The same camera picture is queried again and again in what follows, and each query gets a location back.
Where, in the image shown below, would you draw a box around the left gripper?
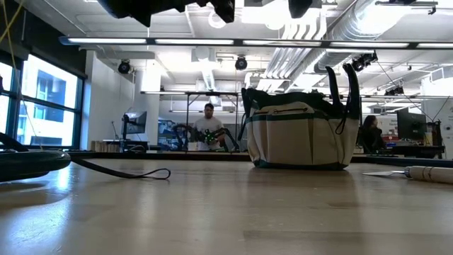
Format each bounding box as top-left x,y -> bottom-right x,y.
97,0 -> 236,28

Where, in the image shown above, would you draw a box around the dark handled hand fork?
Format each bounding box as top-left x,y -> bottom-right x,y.
241,87 -> 257,121

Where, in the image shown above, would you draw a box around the beige green canvas gardening bag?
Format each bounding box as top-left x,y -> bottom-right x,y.
241,86 -> 361,171

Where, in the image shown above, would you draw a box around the wooden handled narrow trowel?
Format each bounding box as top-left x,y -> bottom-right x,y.
362,165 -> 453,186

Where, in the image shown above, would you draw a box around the computer monitor on arm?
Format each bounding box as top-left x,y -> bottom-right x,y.
121,110 -> 148,142

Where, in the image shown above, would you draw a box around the black ceiling track fixture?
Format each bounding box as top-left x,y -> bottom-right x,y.
374,0 -> 440,16

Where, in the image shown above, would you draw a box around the person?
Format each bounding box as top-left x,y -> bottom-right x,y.
357,115 -> 386,154
193,102 -> 227,152

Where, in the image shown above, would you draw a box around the long linear ceiling light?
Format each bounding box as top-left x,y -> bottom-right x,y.
59,35 -> 453,50

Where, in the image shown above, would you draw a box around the blue shelving unit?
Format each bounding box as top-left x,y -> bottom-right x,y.
157,118 -> 178,152

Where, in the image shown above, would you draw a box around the black computer monitor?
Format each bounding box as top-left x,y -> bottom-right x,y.
396,110 -> 428,141

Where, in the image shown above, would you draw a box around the black background desk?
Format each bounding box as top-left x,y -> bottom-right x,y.
366,143 -> 447,159

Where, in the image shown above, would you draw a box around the low bookshelf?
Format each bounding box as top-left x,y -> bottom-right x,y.
90,140 -> 123,153

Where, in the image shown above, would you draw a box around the black monitor stand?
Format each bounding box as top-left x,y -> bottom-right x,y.
426,119 -> 446,154

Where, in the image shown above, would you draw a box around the large window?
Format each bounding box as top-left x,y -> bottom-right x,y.
0,52 -> 86,149

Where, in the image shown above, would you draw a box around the green black pruning shears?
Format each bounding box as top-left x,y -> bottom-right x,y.
0,131 -> 172,182

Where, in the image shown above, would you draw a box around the white ring light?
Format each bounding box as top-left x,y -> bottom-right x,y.
207,12 -> 228,30

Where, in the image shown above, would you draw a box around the silver ventilation duct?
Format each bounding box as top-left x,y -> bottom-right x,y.
313,0 -> 408,74

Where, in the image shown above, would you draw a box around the black ceiling camera cluster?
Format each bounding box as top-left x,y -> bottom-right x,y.
347,51 -> 379,74

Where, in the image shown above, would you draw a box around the black background rig frame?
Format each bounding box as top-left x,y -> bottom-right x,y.
183,91 -> 365,154

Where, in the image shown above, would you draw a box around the yellow hanging cable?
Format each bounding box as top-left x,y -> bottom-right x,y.
0,0 -> 40,149

